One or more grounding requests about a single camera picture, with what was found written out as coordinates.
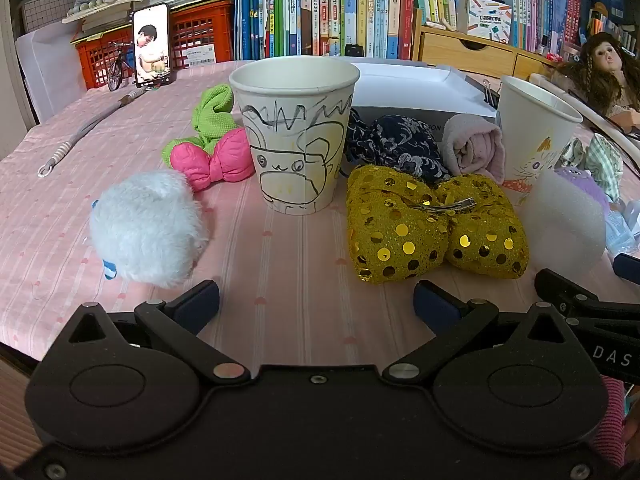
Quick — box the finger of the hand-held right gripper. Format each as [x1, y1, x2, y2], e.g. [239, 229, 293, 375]
[534, 268, 601, 317]
[613, 253, 640, 286]

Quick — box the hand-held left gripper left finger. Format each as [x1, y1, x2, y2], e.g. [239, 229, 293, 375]
[65, 280, 251, 386]

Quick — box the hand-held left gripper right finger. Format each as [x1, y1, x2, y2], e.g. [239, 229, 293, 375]
[382, 280, 583, 386]

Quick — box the white foam block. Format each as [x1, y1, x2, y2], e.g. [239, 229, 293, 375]
[520, 167, 608, 273]

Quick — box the white fluffy plush toy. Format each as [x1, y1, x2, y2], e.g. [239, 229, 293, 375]
[89, 169, 211, 288]

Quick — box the purple plush toy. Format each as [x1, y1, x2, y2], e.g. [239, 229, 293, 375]
[555, 166, 611, 211]

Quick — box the green checked cloth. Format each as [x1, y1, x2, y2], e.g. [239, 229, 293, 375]
[560, 132, 625, 201]

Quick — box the pink padded bow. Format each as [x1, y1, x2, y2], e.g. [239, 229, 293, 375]
[170, 127, 256, 192]

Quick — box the pale pink towel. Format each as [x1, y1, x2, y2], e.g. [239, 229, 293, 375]
[440, 112, 506, 183]

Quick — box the dark blue floral cloth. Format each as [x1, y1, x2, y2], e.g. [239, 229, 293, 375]
[345, 108, 451, 186]

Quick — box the bright green cloth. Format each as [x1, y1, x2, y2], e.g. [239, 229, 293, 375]
[161, 84, 241, 166]

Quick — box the white cardboard box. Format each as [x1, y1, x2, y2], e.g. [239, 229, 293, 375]
[347, 62, 498, 133]

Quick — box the person's right forearm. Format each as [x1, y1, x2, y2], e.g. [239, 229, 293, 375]
[595, 375, 640, 468]

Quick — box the clear plastic bag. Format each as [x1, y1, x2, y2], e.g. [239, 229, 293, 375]
[602, 200, 640, 256]

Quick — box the pink striped tablecloth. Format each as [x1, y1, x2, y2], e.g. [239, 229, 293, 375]
[0, 57, 640, 396]

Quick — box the paper cup with cat drawing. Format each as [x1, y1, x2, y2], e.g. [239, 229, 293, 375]
[495, 75, 584, 206]

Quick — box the brown-haired doll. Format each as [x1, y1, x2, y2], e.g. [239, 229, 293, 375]
[550, 31, 640, 128]

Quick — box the paper cup with black drawing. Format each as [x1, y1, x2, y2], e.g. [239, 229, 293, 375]
[228, 56, 361, 217]

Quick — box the wooden drawer organizer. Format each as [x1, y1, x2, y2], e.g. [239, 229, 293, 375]
[412, 24, 556, 81]

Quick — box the miniature black bicycle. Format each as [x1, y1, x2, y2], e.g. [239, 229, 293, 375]
[106, 40, 138, 92]

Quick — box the red plastic crate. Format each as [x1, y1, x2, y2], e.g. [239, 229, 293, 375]
[74, 0, 236, 91]

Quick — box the white box with colourful print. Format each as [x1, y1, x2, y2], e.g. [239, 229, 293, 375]
[457, 0, 513, 43]

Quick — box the white flat board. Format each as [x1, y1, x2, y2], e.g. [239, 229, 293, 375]
[15, 22, 83, 123]

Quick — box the row of thin textbooks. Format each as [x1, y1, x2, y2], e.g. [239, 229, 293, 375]
[412, 0, 586, 56]

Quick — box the row of colourful picture books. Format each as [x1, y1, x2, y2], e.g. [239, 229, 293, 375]
[234, 0, 418, 61]

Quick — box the white grid-pattern box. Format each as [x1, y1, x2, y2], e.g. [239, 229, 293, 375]
[20, 0, 76, 36]

